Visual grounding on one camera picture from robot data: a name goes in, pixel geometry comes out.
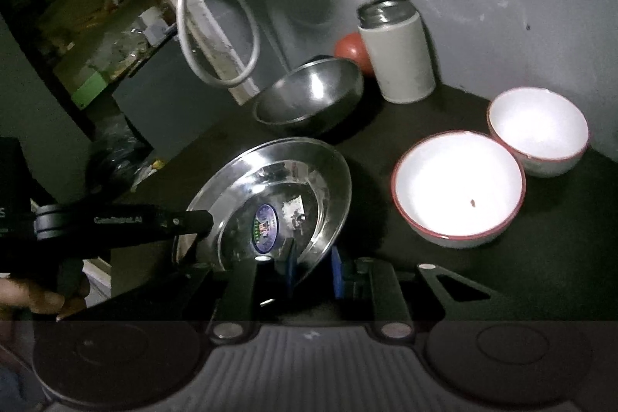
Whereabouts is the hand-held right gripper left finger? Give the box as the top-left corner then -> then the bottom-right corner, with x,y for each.
63,238 -> 296,339

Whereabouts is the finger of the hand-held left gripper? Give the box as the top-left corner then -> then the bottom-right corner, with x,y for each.
62,203 -> 214,242
173,231 -> 209,269

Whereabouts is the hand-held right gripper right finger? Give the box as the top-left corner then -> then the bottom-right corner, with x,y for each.
332,247 -> 503,339

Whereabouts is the stainless steel plate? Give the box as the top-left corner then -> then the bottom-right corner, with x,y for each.
173,137 -> 351,293

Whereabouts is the large white red-rimmed bowl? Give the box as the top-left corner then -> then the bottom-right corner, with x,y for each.
391,131 -> 527,249

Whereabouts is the stainless steel bowl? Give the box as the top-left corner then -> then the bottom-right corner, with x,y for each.
253,57 -> 364,139

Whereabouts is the small white red-rimmed bowl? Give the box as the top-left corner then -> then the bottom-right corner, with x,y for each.
487,87 -> 590,178

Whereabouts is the person's left hand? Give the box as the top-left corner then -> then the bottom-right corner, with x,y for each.
0,279 -> 88,322

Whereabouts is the black plastic bag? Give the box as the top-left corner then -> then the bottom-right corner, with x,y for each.
87,117 -> 156,193

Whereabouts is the green box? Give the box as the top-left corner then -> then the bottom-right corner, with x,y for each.
71,71 -> 108,109

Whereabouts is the grey washing machine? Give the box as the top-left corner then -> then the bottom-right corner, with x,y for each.
112,39 -> 233,152

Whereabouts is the storage shelf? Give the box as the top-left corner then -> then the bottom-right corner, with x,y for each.
0,0 -> 177,109

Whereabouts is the small white box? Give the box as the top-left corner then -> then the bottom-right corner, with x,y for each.
141,7 -> 170,45

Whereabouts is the red tomato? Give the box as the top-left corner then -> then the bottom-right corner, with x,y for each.
334,32 -> 376,78

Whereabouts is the white steel thermos cup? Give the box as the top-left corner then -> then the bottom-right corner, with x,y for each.
357,0 -> 437,105

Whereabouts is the white hose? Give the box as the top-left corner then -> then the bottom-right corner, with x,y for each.
175,0 -> 262,87

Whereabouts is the worn door frame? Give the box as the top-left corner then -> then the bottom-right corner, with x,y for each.
115,0 -> 259,105

